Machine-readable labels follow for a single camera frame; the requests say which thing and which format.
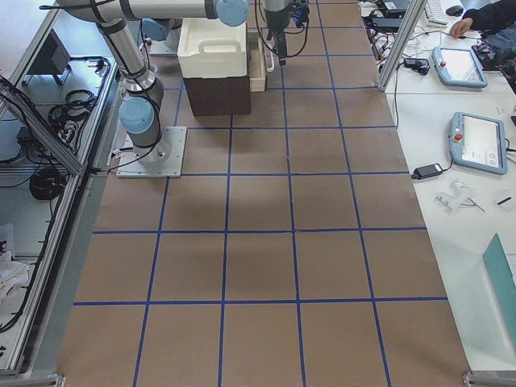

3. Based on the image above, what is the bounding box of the black power supply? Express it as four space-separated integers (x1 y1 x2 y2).
411 163 444 180

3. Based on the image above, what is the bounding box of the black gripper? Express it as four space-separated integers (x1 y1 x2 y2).
268 27 288 66

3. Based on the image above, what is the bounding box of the black computer mouse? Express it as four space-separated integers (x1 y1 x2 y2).
445 5 464 17

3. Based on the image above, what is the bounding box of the white plastic tray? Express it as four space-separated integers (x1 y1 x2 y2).
177 18 248 78

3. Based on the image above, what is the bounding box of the aluminium frame post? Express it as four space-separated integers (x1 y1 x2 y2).
377 0 426 92

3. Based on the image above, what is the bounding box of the teach pendant near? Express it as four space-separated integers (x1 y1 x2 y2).
449 112 507 175

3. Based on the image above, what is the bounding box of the teach pendant far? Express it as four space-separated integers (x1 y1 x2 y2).
431 47 488 89

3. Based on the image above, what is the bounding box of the coiled black cable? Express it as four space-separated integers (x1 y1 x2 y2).
29 168 65 202

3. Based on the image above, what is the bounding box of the light wooden drawer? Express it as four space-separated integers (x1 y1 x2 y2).
247 31 275 93

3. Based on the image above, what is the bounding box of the teach pendant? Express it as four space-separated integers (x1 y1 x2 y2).
431 47 488 89
449 112 507 175

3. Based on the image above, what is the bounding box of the person hand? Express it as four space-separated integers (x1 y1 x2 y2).
449 18 473 39

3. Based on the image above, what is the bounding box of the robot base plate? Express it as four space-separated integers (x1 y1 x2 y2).
115 127 187 178

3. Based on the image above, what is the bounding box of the teal folder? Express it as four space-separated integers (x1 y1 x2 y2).
482 233 515 350

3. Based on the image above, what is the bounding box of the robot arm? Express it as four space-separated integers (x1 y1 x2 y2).
56 0 249 164
263 0 291 66

